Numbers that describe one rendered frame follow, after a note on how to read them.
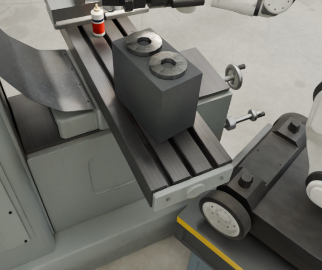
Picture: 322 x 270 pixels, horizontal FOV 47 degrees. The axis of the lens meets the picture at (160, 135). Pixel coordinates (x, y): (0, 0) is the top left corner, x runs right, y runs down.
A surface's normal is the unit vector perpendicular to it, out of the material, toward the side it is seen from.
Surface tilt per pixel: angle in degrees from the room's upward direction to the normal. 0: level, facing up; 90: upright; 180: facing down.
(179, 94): 90
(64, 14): 90
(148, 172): 0
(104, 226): 0
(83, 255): 68
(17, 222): 89
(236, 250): 0
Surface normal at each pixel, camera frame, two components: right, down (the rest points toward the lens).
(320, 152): -0.67, 0.55
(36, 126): 0.04, -0.64
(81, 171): 0.44, 0.70
